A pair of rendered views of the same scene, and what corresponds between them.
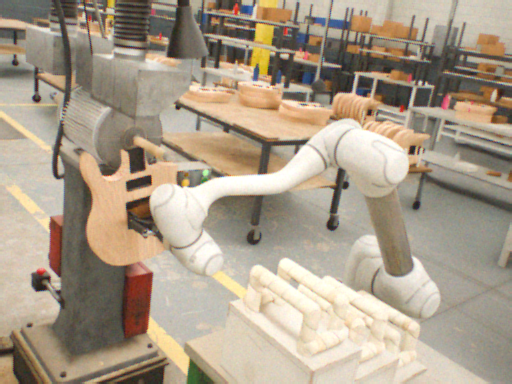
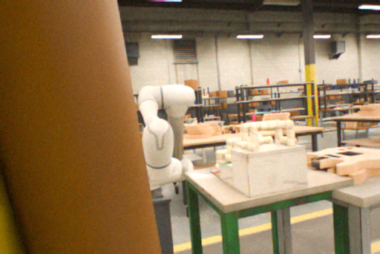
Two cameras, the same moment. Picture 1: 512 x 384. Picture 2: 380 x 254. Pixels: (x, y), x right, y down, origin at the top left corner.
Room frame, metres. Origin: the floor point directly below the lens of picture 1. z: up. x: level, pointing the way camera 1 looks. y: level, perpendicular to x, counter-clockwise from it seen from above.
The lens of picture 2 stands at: (0.80, 0.96, 1.29)
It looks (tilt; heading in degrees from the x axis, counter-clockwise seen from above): 4 degrees down; 297
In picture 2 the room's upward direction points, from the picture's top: 5 degrees counter-clockwise
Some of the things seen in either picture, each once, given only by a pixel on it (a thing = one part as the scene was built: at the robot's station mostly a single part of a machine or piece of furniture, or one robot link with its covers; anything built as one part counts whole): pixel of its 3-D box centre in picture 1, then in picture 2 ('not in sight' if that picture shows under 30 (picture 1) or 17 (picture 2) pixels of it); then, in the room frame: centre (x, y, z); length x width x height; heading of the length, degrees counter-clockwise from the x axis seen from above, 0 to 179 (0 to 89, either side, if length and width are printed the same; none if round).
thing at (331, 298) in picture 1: (311, 282); (260, 125); (1.01, -0.15, 1.20); 0.20 x 0.03 x 0.03; 42
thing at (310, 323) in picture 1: (308, 331); (290, 135); (0.90, -0.14, 1.15); 0.03 x 0.03 x 0.09
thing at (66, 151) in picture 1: (99, 156); not in sight; (1.96, 0.62, 1.11); 0.36 x 0.24 x 0.04; 43
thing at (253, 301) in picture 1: (254, 291); (254, 139); (1.02, -0.03, 1.15); 0.03 x 0.03 x 0.09
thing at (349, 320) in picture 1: (329, 306); (253, 141); (1.07, -0.21, 1.12); 0.20 x 0.03 x 0.03; 42
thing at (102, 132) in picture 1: (110, 125); not in sight; (1.92, 0.57, 1.25); 0.41 x 0.27 x 0.26; 43
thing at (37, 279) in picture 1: (48, 291); not in sight; (2.00, 0.82, 0.46); 0.25 x 0.07 x 0.08; 43
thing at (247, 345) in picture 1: (286, 357); (268, 167); (0.99, -0.12, 1.02); 0.27 x 0.15 x 0.17; 43
